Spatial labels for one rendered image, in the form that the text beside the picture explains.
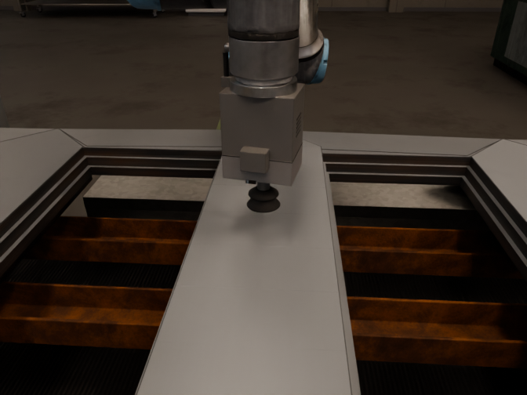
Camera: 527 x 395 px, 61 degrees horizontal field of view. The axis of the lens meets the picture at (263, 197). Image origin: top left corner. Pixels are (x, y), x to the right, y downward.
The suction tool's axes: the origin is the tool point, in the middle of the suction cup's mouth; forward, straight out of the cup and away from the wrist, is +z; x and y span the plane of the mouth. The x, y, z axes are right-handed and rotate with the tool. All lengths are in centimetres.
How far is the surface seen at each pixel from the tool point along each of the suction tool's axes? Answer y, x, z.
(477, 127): 87, 305, 90
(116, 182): -48, 38, 22
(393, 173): 16.7, 28.7, 7.1
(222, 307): -0.2, -15.5, 3.7
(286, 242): 3.7, -2.4, 3.7
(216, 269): -3.0, -9.7, 3.7
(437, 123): 57, 306, 90
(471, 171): 29.9, 29.7, 5.5
